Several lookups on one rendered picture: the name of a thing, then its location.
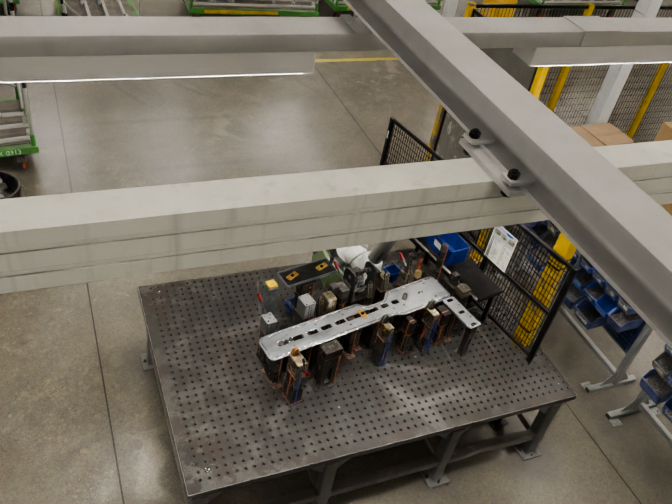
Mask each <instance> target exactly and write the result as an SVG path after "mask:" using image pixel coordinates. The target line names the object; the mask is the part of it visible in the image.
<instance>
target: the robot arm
mask: <svg viewBox="0 0 672 504"><path fill-rule="evenodd" d="M397 241H398V240H396V241H389V242H381V243H377V244H376V245H375V247H374V248H373V249H372V250H371V251H369V252H367V248H368V244H366V245H359V246H352V247H344V248H337V249H329V250H326V251H327V253H328V255H329V257H330V261H329V265H331V264H333V263H334V262H337V265H338V267H339V268H340V269H341V270H342V271H343V272H344V270H345V268H344V266H345V265H346V264H347V263H349V264H350V265H351V267H352V268H353V267H359V268H360V269H363V268H364V267H365V263H366V262H367V261H371V262H372V263H373V264H374V265H375V266H376V267H377V268H378V269H379V270H380V271H381V268H382V264H383V262H382V260H383V258H384V257H385V256H386V255H387V253H388V252H389V251H390V250H391V249H392V247H393V246H394V245H395V244H396V243H397Z"/></svg>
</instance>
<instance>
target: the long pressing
mask: <svg viewBox="0 0 672 504"><path fill-rule="evenodd" d="M423 283H424V284H423ZM419 291H420V294H419ZM422 291H423V292H422ZM404 293H407V294H408V296H407V299H406V300H403V299H402V296H403V294H404ZM449 297H450V293H449V292H448V291H447V290H446V289H445V288H444V287H443V286H442V285H441V284H440V283H439V282H438V281H437V280H436V279H435V278H434V277H432V276H428V277H425V278H423V279H420V280H417V281H414V282H411V283H409V284H406V285H403V286H400V287H397V288H394V289H392V290H389V291H387V292H385V296H384V300H382V301H380V302H377V303H375V304H372V305H369V306H364V305H360V304H353V305H351V306H348V307H345V308H342V309H339V310H337V311H334V312H331V313H328V314H325V315H322V316H320V317H317V318H314V319H311V320H308V321H306V322H303V323H300V324H297V325H294V326H292V327H289V328H286V329H283V330H280V331H277V332H275V333H272V334H269V335H266V336H263V337H261V338H260V339H259V341H258V343H259V345H260V347H261V348H262V350H263V351H264V353H265V354H266V356H267V357H268V358H269V359H270V360H272V361H277V360H279V359H282V358H285V357H287V356H289V354H291V351H292V349H293V348H295V347H298V348H299V351H300V352H301V351H303V350H306V349H308V348H311V347H314V346H316V345H319V344H322V343H324V342H327V341H329V340H332V339H335V338H337V337H340V336H343V335H345V334H348V333H351V332H353V331H356V330H358V329H361V328H364V327H366V326H369V325H372V324H374V323H377V322H380V320H381V318H382V316H383V315H384V314H386V313H387V314H388V315H389V318H390V317H393V316H396V315H407V314H410V313H412V312H415V311H418V310H420V309H423V308H425V307H426V305H427V304H428V301H429V300H431V299H433V298H434V300H435V303H434V304H436V303H439V302H441V301H443V300H444V299H446V298H449ZM394 300H397V301H398V302H399V303H396V304H392V303H391V302H392V301H394ZM383 304H387V305H388V307H385V308H381V305H383ZM403 304H404V305H403ZM375 307H376V308H377V309H378V310H377V311H375V312H372V313H369V314H367V315H368V318H365V319H363V317H362V316H361V317H358V318H356V319H353V320H350V321H348V320H347V319H346V318H348V317H350V316H353V315H356V314H359V313H358V312H357V310H358V309H362V310H363V311H367V310H370V309H372V308H375ZM393 308H394V309H393ZM342 314H343V315H342ZM342 319H344V320H345V321H346V322H345V323H342V324H339V325H336V324H335V322H337V321H340V320H342ZM315 324H316V325H315ZM329 324H330V325H331V326H332V327H331V328H329V329H326V330H322V329H321V327H323V326H326V325H329ZM350 324H352V325H350ZM315 329H316V330H317V331H318V333H315V334H312V335H308V334H307V332H309V331H312V330H315ZM298 335H303V337H304V338H301V339H299V340H296V341H294V340H293V339H292V340H293V341H291V342H290V341H289V337H292V338H293V337H296V336H298ZM285 340H288V342H289V343H288V344H285V345H282V346H278V344H277V343H279V342H282V341H285ZM294 345H295V346H294Z"/></svg>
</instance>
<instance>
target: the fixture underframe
mask: <svg viewBox="0 0 672 504"><path fill-rule="evenodd" d="M146 339H147V353H142V354H141V359H142V364H143V368H144V371H147V370H152V369H154V370H155V374H156V379H157V383H158V387H159V391H160V396H161V400H162V404H163V408H164V413H165V417H166V421H167V425H168V429H169V434H170V438H171V442H172V446H173V451H174V455H175V459H176V463H177V468H178V472H179V476H180V480H181V484H182V489H183V493H184V497H185V501H186V504H207V503H208V502H210V501H211V500H212V499H214V498H215V497H216V496H218V495H219V494H220V493H222V492H223V491H222V492H218V493H215V494H211V495H207V496H203V497H199V498H195V499H192V500H187V496H186V491H185V487H184V483H183V479H182V475H181V471H180V466H179V462H178V458H177V454H176V450H175V445H174V441H173V437H172V433H171V429H170V425H169V420H168V416H167V412H166V408H165V404H164V399H163V395H162V391H161V387H160V383H159V379H158V374H157V370H156V366H155V362H154V358H153V353H152V349H151V345H150V341H149V337H148V332H147V328H146ZM563 404H564V403H559V404H555V405H552V406H548V407H544V408H540V409H539V412H538V414H537V416H536V417H535V419H534V420H533V418H532V417H531V415H530V414H529V413H528V412H525V413H521V414H517V416H518V418H519V419H520V421H521V422H522V424H523V425H524V427H525V428H526V430H523V431H519V432H516V433H512V434H508V435H505V436H501V437H497V438H492V439H487V440H482V441H478V442H475V443H472V444H469V445H466V446H463V447H460V448H457V449H455V447H456V445H457V443H458V440H459V438H460V436H461V435H462V434H463V433H464V432H466V431H467V430H468V429H470V428H471V427H473V426H471V427H467V428H464V429H460V430H456V431H452V432H448V433H444V434H441V435H439V436H441V437H442V438H441V440H440V443H439V442H438V440H437V439H436V437H435V436H433V437H429V438H425V439H424V441H425V443H426V444H427V446H428V448H429V450H430V452H431V454H432V455H431V456H428V457H424V458H420V459H417V460H413V461H409V462H406V463H402V464H398V465H395V466H391V467H387V468H384V469H380V470H376V471H373V472H369V473H365V474H362V475H358V476H354V477H351V478H347V479H343V480H340V481H336V482H333V481H334V478H335V474H336V470H337V468H338V467H340V466H341V465H342V464H344V463H345V462H346V461H348V460H349V459H350V458H349V459H345V460H341V461H337V462H333V463H329V464H326V465H322V466H318V467H314V468H310V469H307V471H308V474H309V476H310V479H311V482H312V484H313V487H314V488H310V489H307V490H303V491H299V492H296V493H292V494H288V495H285V496H281V497H277V498H274V499H270V500H266V501H263V502H259V503H255V504H329V502H328V499H329V498H330V496H334V495H337V494H341V493H345V492H348V491H352V490H355V489H359V488H362V487H366V486H369V485H373V484H377V483H380V482H384V481H387V480H391V479H394V478H398V477H402V476H405V475H409V474H412V473H416V472H419V471H420V472H421V474H422V476H423V478H424V480H425V482H426V484H427V486H428V488H429V489H430V488H433V487H437V486H440V485H443V484H447V483H449V482H450V481H449V480H448V478H447V476H446V474H445V472H444V471H445V467H446V464H447V465H448V464H449V463H451V462H455V461H458V460H462V459H465V458H468V457H470V456H473V455H476V454H479V453H483V452H487V451H492V450H497V449H501V448H505V447H508V446H512V445H513V446H514V447H515V449H516V450H517V452H518V454H519V455H520V457H521V458H522V460H523V461H525V460H529V459H532V458H536V457H539V456H542V454H541V453H540V451H539V450H538V448H537V445H538V443H539V441H540V440H541V438H542V436H543V435H544V433H545V431H546V430H547V428H548V426H549V424H550V423H551V421H552V419H553V418H554V416H555V414H556V413H557V411H558V409H559V407H560V406H561V405H563Z"/></svg>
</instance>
